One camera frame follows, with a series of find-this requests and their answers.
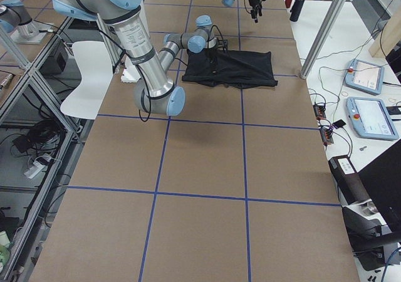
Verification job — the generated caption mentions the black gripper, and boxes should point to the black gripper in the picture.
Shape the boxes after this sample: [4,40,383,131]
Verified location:
[248,0,266,23]

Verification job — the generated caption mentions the black graphic t-shirt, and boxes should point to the black graphic t-shirt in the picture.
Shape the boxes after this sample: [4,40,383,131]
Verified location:
[182,50,278,89]

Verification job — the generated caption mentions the black water bottle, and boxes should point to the black water bottle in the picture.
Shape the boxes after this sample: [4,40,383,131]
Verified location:
[289,0,305,22]

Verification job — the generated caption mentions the upper teach pendant tablet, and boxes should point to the upper teach pendant tablet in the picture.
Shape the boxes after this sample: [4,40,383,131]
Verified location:
[345,59,384,95]

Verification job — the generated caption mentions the teach pendant tablet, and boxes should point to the teach pendant tablet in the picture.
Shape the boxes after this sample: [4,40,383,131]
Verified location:
[345,97,399,141]
[345,59,384,95]

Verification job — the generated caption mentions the lower teach pendant tablet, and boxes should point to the lower teach pendant tablet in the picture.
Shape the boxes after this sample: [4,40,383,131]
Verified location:
[345,97,399,141]

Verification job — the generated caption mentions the white plastic chair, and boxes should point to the white plastic chair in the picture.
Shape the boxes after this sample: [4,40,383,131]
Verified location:
[60,41,113,120]

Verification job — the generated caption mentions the brown paper table cover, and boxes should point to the brown paper table cover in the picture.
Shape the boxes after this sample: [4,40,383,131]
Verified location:
[31,0,358,281]

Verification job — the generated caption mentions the black box on desk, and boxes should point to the black box on desk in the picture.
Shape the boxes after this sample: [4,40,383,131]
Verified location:
[328,155,370,206]

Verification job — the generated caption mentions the black monitor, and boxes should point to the black monitor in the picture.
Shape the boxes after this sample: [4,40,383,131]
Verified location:
[359,141,400,232]

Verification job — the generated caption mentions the aluminium frame post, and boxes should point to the aluminium frame post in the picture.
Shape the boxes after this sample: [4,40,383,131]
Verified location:
[300,0,346,79]

